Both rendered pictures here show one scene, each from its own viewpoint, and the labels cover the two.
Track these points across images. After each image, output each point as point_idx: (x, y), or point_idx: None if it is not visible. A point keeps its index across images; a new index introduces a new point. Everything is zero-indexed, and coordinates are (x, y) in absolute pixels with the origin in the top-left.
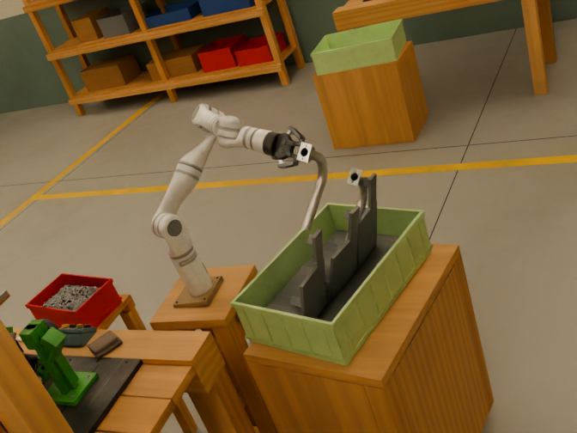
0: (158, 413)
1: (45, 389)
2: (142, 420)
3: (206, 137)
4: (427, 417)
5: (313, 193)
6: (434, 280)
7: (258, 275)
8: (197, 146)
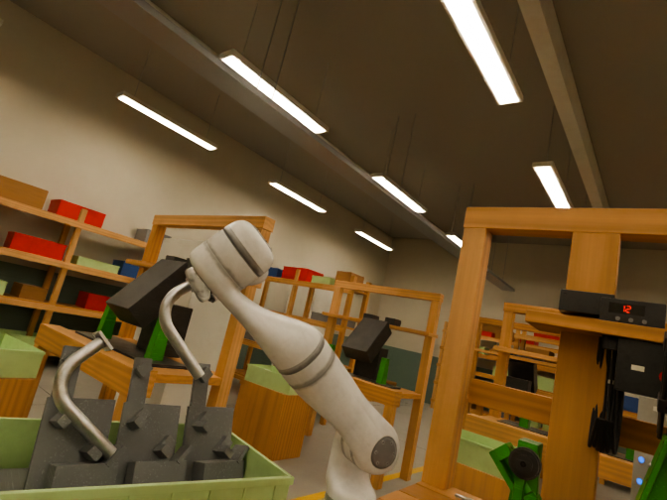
0: (390, 495)
1: (439, 375)
2: (406, 499)
3: (248, 300)
4: None
5: (181, 337)
6: None
7: (240, 479)
8: (274, 313)
